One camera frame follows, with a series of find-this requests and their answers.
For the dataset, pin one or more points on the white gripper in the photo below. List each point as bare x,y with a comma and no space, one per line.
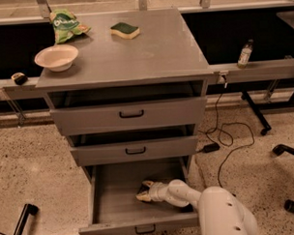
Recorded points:
155,191

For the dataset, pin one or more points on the black rxbar chocolate bar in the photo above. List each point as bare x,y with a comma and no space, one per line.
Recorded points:
142,189

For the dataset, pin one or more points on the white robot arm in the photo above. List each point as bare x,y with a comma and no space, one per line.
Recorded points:
220,212

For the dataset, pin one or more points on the grey bottom drawer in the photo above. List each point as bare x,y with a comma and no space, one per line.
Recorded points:
114,209

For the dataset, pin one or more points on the grey drawer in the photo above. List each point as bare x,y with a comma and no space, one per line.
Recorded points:
114,209
133,145
128,107

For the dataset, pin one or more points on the grey middle drawer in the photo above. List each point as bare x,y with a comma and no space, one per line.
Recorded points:
133,145

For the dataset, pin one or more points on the grey top drawer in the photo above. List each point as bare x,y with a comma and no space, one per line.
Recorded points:
128,107

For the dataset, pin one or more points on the grey drawer cabinet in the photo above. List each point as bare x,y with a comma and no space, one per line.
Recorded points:
164,52

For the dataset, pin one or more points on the black power adapter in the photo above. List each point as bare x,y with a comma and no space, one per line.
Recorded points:
211,147

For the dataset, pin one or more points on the black stand leg left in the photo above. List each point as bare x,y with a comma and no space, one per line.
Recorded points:
28,210

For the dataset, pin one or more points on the black table leg with caster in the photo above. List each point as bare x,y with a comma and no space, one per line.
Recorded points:
265,125

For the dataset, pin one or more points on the black chair base leg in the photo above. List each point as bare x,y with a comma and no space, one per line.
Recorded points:
280,149

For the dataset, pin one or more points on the black chair caster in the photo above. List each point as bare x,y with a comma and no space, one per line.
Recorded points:
289,206

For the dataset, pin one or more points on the white paper bowl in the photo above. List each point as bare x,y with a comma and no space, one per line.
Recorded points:
57,58

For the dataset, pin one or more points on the green yellow sponge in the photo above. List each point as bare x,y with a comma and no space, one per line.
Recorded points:
125,30

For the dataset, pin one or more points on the small glass bottle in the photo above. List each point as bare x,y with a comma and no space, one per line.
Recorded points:
245,54

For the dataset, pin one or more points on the black tape measure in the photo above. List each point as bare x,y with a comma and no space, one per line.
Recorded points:
19,78

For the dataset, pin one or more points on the green chip bag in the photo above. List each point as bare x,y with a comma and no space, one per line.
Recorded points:
66,26

